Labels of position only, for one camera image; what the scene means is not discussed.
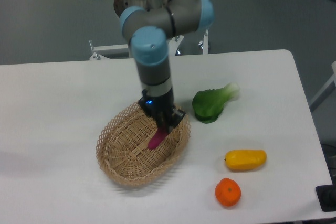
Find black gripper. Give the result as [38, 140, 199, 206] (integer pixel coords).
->
[138, 79, 186, 133]

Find purple sweet potato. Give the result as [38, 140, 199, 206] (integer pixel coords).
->
[148, 127, 168, 150]

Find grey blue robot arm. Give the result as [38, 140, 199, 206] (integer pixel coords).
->
[115, 0, 214, 132]

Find woven wicker basket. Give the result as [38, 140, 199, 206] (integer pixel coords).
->
[96, 102, 191, 187]

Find green bok choy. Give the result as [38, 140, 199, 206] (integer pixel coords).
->
[192, 82, 240, 123]

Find yellow mango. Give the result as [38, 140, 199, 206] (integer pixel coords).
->
[224, 150, 267, 171]

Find orange tangerine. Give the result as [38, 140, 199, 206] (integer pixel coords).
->
[215, 178, 242, 207]

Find white furniture at right edge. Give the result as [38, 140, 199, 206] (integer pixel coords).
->
[309, 61, 335, 113]

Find black box at table edge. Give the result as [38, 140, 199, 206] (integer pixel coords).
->
[316, 185, 335, 212]

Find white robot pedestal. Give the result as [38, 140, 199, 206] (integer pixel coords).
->
[128, 38, 136, 59]

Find white metal base frame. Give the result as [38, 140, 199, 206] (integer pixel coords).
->
[89, 27, 210, 60]

